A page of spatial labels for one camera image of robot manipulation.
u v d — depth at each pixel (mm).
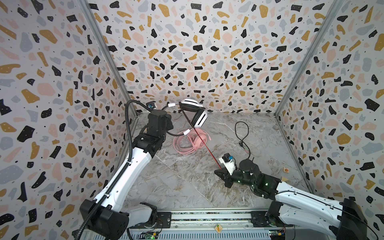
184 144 1034
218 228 712
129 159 449
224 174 678
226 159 639
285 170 906
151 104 615
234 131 1127
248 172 564
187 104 686
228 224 733
